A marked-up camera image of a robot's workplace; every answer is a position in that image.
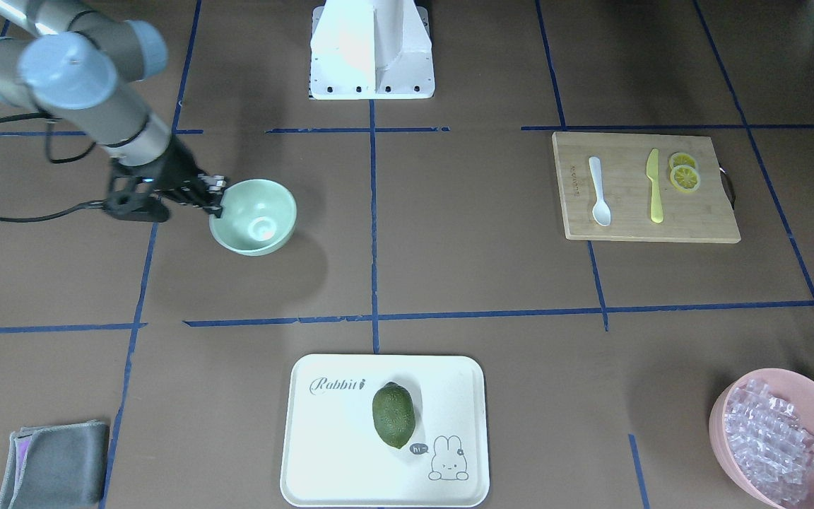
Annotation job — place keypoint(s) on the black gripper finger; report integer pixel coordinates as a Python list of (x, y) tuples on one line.
[(213, 207), (215, 184)]

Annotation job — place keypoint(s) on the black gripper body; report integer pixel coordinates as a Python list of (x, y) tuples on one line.
[(179, 172)]

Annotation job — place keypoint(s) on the light green bowl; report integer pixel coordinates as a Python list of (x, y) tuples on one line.
[(258, 217)]

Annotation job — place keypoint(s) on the white plastic spoon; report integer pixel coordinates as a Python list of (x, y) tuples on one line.
[(601, 212)]

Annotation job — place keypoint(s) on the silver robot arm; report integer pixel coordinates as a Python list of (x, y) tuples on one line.
[(79, 67)]

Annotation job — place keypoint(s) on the green avocado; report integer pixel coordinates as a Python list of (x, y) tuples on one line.
[(393, 415)]

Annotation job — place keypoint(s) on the white rabbit tray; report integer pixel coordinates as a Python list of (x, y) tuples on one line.
[(333, 457)]

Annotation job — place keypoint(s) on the grey folded cloth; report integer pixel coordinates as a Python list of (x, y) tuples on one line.
[(61, 466)]

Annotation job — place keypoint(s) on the yellow plastic knife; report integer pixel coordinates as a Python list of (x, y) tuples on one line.
[(656, 210)]

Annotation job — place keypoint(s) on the upper lemon slice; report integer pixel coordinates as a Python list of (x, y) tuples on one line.
[(682, 158)]

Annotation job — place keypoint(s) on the lemon slice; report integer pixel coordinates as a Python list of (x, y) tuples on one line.
[(685, 178), (682, 158)]

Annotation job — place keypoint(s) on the lower lemon slice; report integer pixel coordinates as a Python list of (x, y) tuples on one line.
[(685, 178)]

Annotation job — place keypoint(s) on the wooden cutting board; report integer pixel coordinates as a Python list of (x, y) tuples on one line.
[(704, 216)]

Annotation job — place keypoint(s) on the clear ice cubes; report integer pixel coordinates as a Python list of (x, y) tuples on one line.
[(769, 443)]

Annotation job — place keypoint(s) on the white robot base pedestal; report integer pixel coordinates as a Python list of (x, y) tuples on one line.
[(371, 50)]

